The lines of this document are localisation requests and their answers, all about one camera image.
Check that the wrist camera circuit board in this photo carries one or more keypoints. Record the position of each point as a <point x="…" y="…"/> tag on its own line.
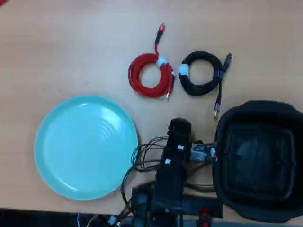
<point x="201" y="152"/>

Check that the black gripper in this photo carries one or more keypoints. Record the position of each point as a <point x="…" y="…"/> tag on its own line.
<point x="179" y="134"/>

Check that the red table clamp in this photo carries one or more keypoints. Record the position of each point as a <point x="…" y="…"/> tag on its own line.
<point x="204" y="216"/>

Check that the teal round plate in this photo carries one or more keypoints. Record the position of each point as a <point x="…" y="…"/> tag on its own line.
<point x="78" y="153"/>

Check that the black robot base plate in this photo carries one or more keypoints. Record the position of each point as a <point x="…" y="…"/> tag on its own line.
<point x="203" y="203"/>

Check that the red object at table edge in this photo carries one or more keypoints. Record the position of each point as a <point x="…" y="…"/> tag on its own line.
<point x="3" y="2"/>

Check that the black square bowl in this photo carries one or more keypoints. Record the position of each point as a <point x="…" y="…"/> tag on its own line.
<point x="258" y="156"/>

